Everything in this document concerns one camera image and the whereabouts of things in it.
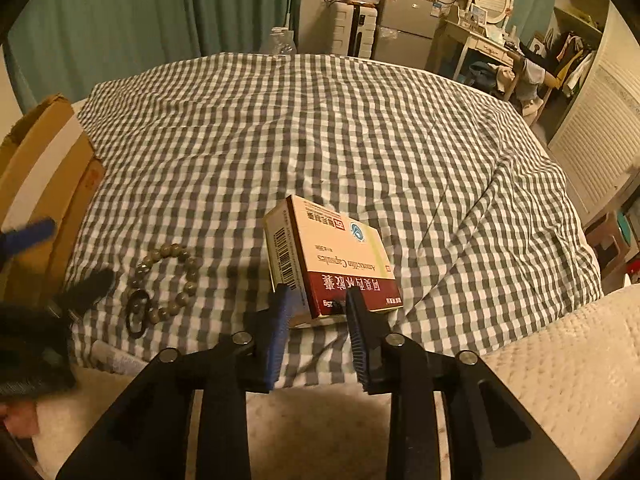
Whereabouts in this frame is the white ointment tube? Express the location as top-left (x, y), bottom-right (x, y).
top-left (90, 340), bottom-right (146, 377)

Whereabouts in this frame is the red white medicine box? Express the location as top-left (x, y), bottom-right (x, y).
top-left (264, 195), bottom-right (402, 328)

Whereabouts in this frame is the person's left hand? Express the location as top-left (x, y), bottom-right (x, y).
top-left (0, 400), bottom-right (39, 439)

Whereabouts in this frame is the brown cardboard box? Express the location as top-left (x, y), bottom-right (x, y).
top-left (1, 94), bottom-right (105, 307)

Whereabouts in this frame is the white quilted mattress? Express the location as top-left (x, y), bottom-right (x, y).
top-left (36, 287), bottom-right (639, 479)

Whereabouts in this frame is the green checkered cloth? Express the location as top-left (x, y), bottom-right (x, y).
top-left (67, 53), bottom-right (602, 366)

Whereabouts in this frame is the green curtain left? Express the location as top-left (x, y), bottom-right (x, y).
top-left (2, 0), bottom-right (299, 112)

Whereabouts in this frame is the small wooden stool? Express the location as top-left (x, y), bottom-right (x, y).
top-left (585, 210), bottom-right (639, 294)

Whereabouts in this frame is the white louvered wardrobe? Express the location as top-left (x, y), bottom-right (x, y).
top-left (539, 0), bottom-right (639, 224)

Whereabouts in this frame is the large water bottle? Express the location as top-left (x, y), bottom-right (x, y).
top-left (260, 27), bottom-right (297, 55)

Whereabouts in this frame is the wooden chair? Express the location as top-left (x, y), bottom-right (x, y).
top-left (502, 56), bottom-right (561, 127)

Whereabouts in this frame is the white suitcase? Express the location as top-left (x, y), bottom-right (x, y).
top-left (328, 2), bottom-right (378, 58)

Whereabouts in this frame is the white dressing table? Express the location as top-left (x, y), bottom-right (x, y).
top-left (430, 20), bottom-right (521, 80)

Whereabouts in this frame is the grey mini fridge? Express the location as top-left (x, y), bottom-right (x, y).
top-left (373, 0), bottom-right (440, 70)

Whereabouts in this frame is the wooden bead bracelet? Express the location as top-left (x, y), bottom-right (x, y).
top-left (128, 242), bottom-right (201, 325)

